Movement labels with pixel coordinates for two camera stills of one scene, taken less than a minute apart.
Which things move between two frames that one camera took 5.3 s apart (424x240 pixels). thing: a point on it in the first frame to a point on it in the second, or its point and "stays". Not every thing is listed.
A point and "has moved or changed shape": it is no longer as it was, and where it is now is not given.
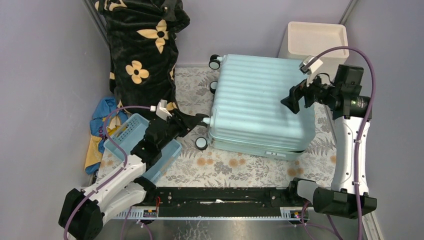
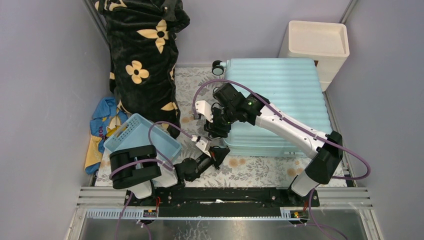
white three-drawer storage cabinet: (329, 42) stays
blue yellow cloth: (107, 119) stays
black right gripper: (296, 92) to (214, 128)
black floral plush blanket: (141, 37) stays
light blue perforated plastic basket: (120, 144) stays
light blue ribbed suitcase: (248, 116) has moved or changed shape
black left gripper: (180, 122) to (212, 157)
